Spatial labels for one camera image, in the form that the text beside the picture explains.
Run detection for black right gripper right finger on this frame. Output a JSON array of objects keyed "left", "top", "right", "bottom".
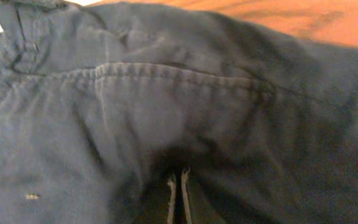
[{"left": 181, "top": 168, "right": 193, "bottom": 224}]

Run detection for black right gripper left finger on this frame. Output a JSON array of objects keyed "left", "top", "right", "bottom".
[{"left": 167, "top": 175, "right": 177, "bottom": 224}]

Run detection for navy blue denim shorts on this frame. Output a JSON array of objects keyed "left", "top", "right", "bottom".
[{"left": 0, "top": 1, "right": 358, "bottom": 223}]

